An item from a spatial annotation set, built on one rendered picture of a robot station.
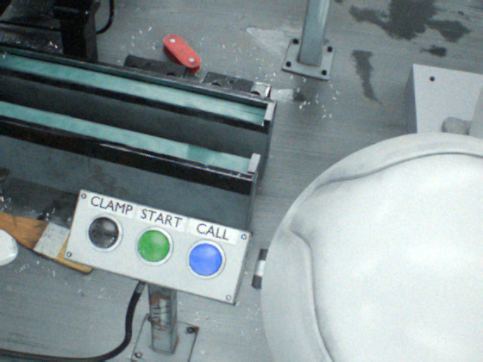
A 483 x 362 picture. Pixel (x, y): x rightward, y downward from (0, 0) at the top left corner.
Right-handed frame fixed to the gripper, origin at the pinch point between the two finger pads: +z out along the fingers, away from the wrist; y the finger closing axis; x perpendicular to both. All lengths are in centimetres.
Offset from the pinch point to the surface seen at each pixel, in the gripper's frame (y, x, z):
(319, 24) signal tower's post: 8, -40, 53
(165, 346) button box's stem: 16.3, 11.6, 31.9
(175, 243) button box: 14.9, -0.7, 10.5
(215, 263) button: 10.8, 0.2, 9.7
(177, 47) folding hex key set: 30, -32, 58
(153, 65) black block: 31, -27, 50
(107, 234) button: 21.3, 0.1, 9.7
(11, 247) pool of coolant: 41, 5, 38
